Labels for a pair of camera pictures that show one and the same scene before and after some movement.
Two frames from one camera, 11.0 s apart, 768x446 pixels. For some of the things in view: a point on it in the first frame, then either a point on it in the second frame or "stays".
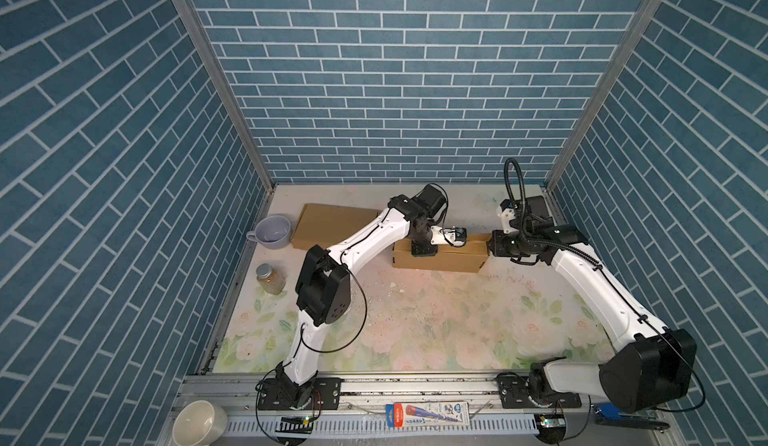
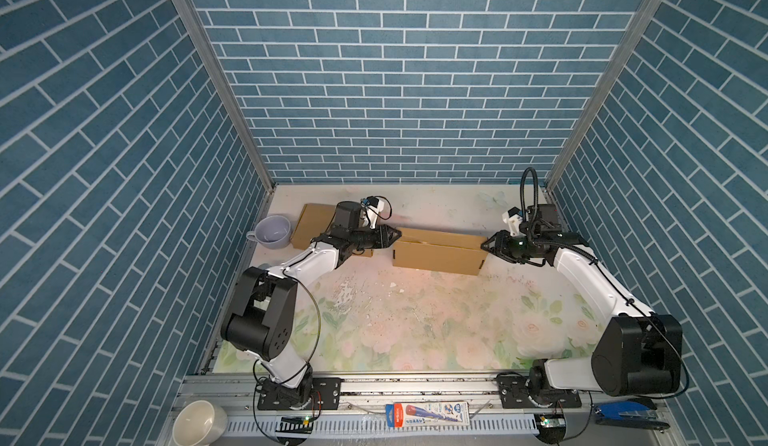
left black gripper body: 421,242 → 363,238
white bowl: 199,423 stays
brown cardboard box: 320,226 stays
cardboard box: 468,257 stays
